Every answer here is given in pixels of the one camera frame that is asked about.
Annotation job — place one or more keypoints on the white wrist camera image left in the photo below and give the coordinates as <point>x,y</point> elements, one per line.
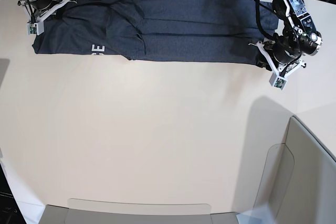
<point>35,28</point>

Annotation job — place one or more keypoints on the robot arm image right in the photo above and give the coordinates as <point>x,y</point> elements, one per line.
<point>299,36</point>

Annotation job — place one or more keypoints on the dark blue t-shirt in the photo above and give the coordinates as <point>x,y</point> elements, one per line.
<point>157,24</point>

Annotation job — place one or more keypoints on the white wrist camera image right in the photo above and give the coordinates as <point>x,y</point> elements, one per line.
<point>277,81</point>

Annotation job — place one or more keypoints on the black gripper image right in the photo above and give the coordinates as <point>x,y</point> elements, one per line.
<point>274,58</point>

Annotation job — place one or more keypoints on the grey bin right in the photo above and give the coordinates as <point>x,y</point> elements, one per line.
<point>298,182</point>

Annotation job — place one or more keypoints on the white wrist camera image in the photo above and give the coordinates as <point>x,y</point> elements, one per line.
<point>277,81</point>
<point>35,28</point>

